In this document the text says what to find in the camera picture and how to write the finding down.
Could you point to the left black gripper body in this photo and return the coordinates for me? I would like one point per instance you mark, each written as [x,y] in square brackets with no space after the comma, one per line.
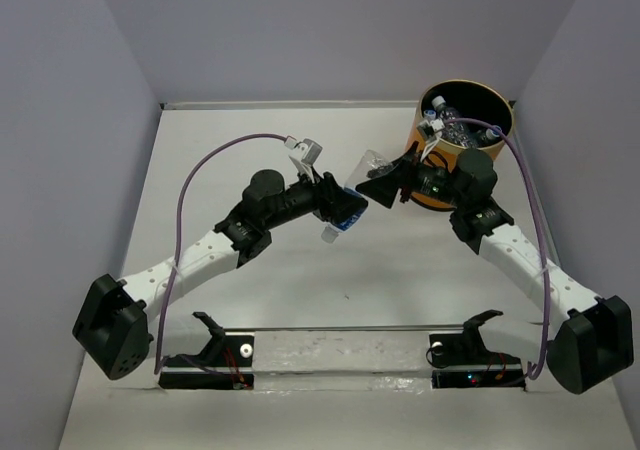
[320,205]

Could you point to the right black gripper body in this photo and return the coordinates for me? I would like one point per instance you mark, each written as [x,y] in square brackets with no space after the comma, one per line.
[428,180]

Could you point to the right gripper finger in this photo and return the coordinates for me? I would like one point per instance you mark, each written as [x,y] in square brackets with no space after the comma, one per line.
[383,189]
[408,160]

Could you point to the clear bottle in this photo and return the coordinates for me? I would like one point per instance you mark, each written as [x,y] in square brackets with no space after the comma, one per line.
[456,133]
[488,137]

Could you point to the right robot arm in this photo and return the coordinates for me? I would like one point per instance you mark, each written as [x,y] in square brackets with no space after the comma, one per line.
[583,338]

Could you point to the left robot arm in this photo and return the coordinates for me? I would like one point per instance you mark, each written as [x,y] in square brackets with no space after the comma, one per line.
[113,323]

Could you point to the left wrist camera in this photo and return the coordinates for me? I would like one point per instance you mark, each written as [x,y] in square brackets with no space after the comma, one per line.
[303,154]

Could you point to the metal rail back edge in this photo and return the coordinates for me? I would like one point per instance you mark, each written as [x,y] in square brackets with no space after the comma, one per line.
[284,104]

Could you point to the metal rail front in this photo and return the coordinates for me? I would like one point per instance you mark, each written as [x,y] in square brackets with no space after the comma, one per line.
[422,327]

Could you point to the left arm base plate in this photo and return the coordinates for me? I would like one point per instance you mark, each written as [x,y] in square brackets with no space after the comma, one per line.
[217,366]

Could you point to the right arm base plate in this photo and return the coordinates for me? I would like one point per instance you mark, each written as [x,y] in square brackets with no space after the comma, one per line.
[454,366]

